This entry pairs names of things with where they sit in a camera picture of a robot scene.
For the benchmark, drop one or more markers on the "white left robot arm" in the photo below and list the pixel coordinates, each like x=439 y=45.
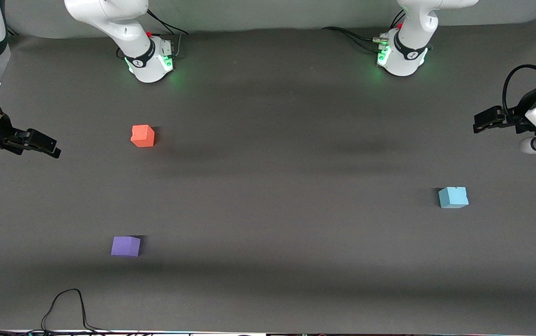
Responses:
x=408 y=51

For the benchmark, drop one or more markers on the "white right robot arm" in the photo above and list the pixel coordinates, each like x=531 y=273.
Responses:
x=123 y=28

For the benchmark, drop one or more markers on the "purple foam block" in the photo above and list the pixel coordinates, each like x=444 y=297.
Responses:
x=125 y=246

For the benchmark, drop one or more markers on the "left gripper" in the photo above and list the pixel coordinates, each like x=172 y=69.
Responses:
x=516 y=117

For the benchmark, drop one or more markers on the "blue foam block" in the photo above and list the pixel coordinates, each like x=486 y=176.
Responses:
x=453 y=198

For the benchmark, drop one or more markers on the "orange foam block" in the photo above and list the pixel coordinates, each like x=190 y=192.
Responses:
x=142 y=136

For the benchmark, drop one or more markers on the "dark grey table cloth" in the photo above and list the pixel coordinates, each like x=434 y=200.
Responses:
x=268 y=186

